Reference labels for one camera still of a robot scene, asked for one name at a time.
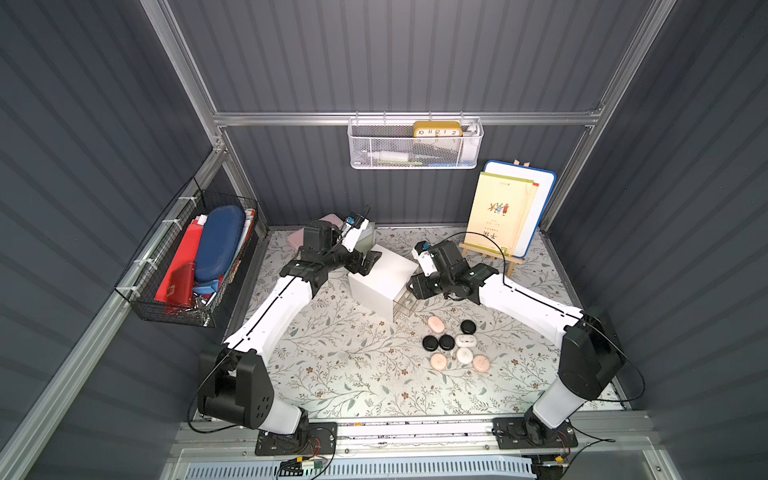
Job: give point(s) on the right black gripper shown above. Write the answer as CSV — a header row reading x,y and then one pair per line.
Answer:
x,y
421,285

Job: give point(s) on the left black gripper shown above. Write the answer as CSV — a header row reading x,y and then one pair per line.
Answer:
x,y
362,260

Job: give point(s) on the clear plastic drawer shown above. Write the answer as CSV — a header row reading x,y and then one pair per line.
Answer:
x,y
404,305

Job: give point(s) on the white drawer cabinet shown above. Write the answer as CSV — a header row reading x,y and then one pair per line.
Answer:
x,y
377,290

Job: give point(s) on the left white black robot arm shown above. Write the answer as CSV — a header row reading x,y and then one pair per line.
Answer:
x,y
235,385

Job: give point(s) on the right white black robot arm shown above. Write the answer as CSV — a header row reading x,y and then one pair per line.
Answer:
x,y
590,352

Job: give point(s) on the grey-blue pencil case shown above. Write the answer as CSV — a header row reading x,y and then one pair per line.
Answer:
x,y
367,238

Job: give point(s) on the pink earphone case upper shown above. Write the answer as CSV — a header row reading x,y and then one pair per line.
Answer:
x,y
436,325

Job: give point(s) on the pink earphone case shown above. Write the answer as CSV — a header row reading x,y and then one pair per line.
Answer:
x,y
481,364
436,325
438,361

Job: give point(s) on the black earphone case left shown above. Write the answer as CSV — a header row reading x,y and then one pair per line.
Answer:
x,y
430,343

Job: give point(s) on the black earphone case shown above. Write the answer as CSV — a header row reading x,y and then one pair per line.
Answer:
x,y
430,343
446,342
468,327

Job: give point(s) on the black earphone case middle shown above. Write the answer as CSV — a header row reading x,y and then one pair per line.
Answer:
x,y
446,342

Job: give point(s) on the black earphone case right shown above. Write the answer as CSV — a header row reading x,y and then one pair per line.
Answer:
x,y
468,327

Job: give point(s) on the white earphone case open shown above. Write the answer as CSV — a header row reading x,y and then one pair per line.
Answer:
x,y
466,341

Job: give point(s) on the pink pencil case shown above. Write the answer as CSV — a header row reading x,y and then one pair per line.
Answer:
x,y
295,239

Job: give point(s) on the pink earphone case lower left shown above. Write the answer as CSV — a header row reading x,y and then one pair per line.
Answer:
x,y
438,361

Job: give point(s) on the white earphone case lower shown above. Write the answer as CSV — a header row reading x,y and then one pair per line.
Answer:
x,y
464,356

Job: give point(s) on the pink earphone case lower right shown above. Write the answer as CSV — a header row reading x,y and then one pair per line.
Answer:
x,y
481,364

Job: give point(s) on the yellow booklet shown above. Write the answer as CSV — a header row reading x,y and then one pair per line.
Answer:
x,y
499,213

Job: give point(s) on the yellow clock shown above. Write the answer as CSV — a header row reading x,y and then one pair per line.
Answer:
x,y
437,129

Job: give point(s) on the navy blue case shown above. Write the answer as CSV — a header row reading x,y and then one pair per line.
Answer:
x,y
219,241

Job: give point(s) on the blue-framed whiteboard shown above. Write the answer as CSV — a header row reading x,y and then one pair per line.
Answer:
x,y
545,181

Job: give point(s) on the red folder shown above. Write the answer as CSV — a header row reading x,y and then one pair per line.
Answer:
x,y
176,288

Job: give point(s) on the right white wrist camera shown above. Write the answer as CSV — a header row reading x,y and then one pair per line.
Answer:
x,y
421,254

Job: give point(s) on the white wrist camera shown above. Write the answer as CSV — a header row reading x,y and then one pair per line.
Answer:
x,y
421,254
352,231

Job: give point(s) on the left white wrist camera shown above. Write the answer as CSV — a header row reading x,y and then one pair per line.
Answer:
x,y
352,231

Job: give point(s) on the white wire wall basket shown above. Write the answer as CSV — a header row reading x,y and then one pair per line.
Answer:
x,y
387,143

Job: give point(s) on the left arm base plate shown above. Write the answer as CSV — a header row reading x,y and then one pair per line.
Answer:
x,y
311,439

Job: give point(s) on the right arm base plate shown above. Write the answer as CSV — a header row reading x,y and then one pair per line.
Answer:
x,y
519,433

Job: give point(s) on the black wire side basket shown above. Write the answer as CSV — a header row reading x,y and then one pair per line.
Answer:
x,y
214,303

